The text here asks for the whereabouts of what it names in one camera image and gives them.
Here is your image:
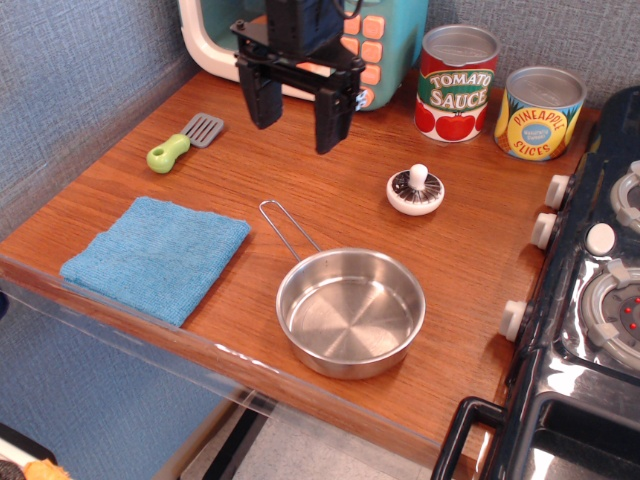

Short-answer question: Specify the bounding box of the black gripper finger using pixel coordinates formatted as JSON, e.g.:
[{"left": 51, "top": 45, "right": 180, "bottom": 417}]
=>
[
  {"left": 314, "top": 71, "right": 366, "bottom": 154},
  {"left": 236, "top": 57, "right": 283, "bottom": 129}
]

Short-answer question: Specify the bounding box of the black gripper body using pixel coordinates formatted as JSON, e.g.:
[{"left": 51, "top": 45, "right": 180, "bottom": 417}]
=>
[{"left": 230, "top": 1, "right": 364, "bottom": 93}]

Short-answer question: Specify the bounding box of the white toy mushroom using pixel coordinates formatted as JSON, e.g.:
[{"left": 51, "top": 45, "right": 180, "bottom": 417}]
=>
[{"left": 386, "top": 164, "right": 445, "bottom": 216}]

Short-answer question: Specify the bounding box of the teal toy microwave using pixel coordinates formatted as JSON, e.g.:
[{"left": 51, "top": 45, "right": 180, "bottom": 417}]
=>
[{"left": 178, "top": 0, "right": 428, "bottom": 111}]

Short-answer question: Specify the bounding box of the tomato sauce can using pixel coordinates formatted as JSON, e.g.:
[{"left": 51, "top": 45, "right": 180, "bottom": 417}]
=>
[{"left": 414, "top": 24, "right": 500, "bottom": 143}]

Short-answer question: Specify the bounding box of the blue folded cloth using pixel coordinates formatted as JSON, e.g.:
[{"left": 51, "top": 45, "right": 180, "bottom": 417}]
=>
[{"left": 60, "top": 197, "right": 250, "bottom": 327}]

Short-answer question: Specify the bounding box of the pineapple slices can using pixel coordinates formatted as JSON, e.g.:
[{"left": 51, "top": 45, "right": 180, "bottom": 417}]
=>
[{"left": 494, "top": 66, "right": 587, "bottom": 161}]

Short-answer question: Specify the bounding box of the white stove knob top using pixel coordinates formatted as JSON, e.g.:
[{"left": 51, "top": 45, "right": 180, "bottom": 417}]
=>
[{"left": 544, "top": 175, "right": 571, "bottom": 210}]

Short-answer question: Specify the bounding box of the white stove knob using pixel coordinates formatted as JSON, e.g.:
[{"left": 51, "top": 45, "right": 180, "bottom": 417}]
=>
[
  {"left": 499, "top": 300, "right": 527, "bottom": 342},
  {"left": 530, "top": 213, "right": 557, "bottom": 250},
  {"left": 544, "top": 175, "right": 571, "bottom": 210}
]

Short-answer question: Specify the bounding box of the white stove knob middle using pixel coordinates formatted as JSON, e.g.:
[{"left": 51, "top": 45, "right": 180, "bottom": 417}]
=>
[{"left": 530, "top": 213, "right": 557, "bottom": 250}]

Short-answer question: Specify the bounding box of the white stove knob bottom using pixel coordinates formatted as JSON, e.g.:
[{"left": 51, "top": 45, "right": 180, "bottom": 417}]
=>
[{"left": 499, "top": 300, "right": 527, "bottom": 342}]

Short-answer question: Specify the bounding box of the white round stove button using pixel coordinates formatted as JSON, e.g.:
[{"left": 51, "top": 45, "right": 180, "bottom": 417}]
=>
[{"left": 585, "top": 223, "right": 616, "bottom": 256}]

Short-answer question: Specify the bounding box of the grey stove burner back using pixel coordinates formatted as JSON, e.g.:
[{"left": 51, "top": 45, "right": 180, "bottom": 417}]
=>
[{"left": 610, "top": 160, "right": 640, "bottom": 233}]

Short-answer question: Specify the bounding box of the grey stove burner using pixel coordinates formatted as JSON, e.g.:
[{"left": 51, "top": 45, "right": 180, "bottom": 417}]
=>
[
  {"left": 610, "top": 160, "right": 640, "bottom": 233},
  {"left": 580, "top": 259, "right": 639, "bottom": 371}
]

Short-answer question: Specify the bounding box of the grey stove burner front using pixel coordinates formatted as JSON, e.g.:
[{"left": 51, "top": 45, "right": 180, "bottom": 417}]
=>
[{"left": 580, "top": 259, "right": 639, "bottom": 371}]

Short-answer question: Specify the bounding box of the clear acrylic table guard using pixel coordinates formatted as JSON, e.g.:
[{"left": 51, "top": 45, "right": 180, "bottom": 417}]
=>
[{"left": 1, "top": 259, "right": 431, "bottom": 479}]

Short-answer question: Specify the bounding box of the black toy stove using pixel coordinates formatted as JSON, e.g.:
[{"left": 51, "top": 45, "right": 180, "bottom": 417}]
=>
[{"left": 432, "top": 87, "right": 639, "bottom": 479}]

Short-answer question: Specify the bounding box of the orange fuzzy object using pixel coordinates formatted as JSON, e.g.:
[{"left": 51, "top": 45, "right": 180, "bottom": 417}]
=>
[{"left": 23, "top": 459, "right": 71, "bottom": 480}]

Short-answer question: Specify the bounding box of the green handled grey spatula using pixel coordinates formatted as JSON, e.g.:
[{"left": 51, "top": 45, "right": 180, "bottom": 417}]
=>
[{"left": 146, "top": 113, "right": 224, "bottom": 174}]

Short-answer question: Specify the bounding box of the silver pot with handle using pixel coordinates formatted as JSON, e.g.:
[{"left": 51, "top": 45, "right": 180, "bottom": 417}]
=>
[{"left": 258, "top": 199, "right": 427, "bottom": 381}]

